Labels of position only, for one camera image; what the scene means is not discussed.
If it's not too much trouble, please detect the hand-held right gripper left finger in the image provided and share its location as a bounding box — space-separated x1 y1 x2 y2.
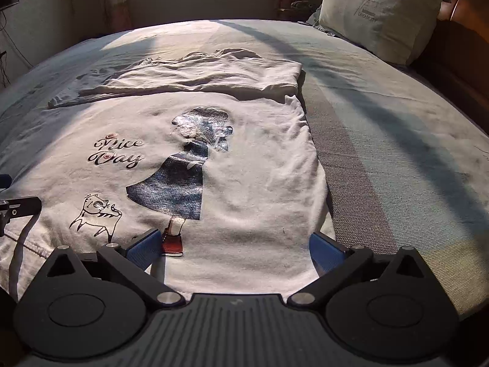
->
46 228 186 310

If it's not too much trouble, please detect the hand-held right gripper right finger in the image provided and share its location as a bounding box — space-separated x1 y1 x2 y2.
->
286 230 430 308

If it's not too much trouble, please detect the white printed t-shirt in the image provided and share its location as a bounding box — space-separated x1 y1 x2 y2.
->
0 48 337 302

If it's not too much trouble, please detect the patterned pastel bed sheet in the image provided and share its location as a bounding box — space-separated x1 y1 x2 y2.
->
0 19 489 322

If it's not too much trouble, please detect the blue-grey pillow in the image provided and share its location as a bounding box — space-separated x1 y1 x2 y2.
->
306 8 344 37

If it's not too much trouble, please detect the wooden headboard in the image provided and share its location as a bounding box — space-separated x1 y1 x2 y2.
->
367 0 489 138

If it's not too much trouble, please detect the wooden nightstand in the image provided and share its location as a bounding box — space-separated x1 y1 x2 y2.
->
277 6 318 21

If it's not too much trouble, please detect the beige printed pillow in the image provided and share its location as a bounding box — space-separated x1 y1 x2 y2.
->
318 0 449 65

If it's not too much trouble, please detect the black television cable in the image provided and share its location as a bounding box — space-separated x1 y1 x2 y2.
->
0 8 31 85

